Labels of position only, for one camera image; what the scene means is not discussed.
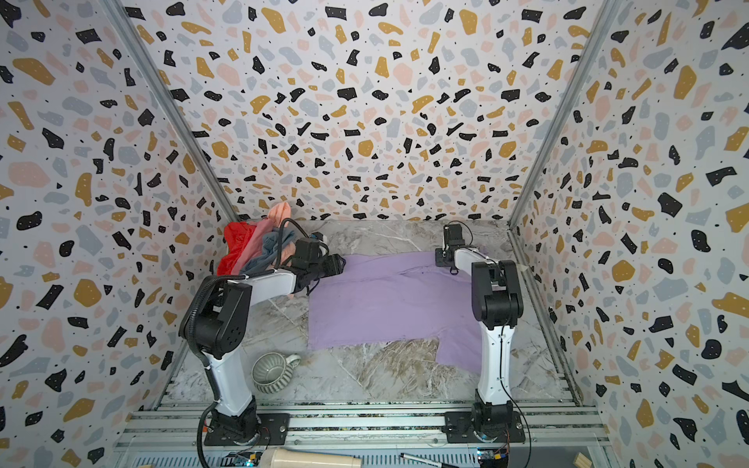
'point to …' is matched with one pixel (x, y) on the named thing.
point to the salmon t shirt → (277, 214)
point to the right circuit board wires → (489, 457)
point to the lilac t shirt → (397, 296)
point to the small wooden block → (581, 461)
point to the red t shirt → (237, 235)
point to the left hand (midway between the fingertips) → (340, 256)
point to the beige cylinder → (299, 458)
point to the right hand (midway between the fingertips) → (444, 248)
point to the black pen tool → (428, 462)
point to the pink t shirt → (254, 246)
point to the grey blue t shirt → (270, 247)
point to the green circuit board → (241, 458)
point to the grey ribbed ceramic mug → (272, 371)
